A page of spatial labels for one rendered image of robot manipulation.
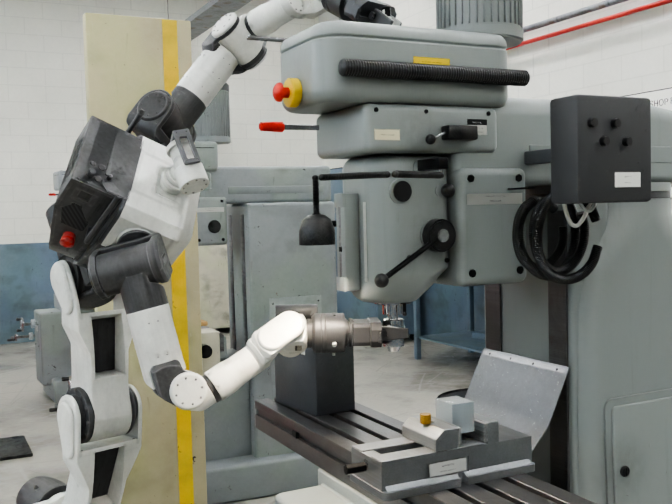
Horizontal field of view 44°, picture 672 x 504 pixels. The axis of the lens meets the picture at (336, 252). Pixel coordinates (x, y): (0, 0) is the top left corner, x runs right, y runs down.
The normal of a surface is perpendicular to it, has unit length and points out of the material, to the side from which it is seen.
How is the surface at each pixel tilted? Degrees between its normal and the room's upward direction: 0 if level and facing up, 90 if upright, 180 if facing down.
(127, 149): 59
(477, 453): 90
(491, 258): 90
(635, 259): 91
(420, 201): 90
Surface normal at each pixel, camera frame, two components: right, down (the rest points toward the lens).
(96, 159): 0.57, -0.51
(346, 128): -0.89, 0.04
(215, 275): 0.45, 0.04
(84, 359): -0.73, 0.05
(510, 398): -0.81, -0.41
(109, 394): 0.68, -0.14
